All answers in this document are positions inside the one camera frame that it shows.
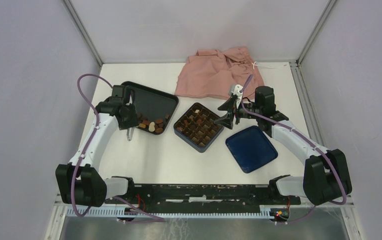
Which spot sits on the pink cloth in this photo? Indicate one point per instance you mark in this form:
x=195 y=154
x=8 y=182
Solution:
x=211 y=73

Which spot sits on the silver metal tongs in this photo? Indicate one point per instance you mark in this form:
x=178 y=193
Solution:
x=129 y=133

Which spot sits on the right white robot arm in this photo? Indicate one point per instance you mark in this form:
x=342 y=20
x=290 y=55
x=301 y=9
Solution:
x=326 y=176

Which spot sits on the black chocolate tray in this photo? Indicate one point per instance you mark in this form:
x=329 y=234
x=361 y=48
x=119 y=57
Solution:
x=154 y=107

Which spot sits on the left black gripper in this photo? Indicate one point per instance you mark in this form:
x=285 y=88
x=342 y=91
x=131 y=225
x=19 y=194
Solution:
x=133 y=122

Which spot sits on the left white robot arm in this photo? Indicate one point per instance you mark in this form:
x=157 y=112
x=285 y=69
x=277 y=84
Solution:
x=79 y=181

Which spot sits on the blue chocolate box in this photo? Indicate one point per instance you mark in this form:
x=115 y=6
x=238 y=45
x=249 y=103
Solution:
x=197 y=127

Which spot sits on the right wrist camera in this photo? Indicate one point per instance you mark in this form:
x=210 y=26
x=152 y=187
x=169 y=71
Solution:
x=236 y=90

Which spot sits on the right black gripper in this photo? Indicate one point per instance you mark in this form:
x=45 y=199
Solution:
x=226 y=121

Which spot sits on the blue box lid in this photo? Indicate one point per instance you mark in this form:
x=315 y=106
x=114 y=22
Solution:
x=251 y=149

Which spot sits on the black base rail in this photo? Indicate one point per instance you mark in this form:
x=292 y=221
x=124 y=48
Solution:
x=205 y=198

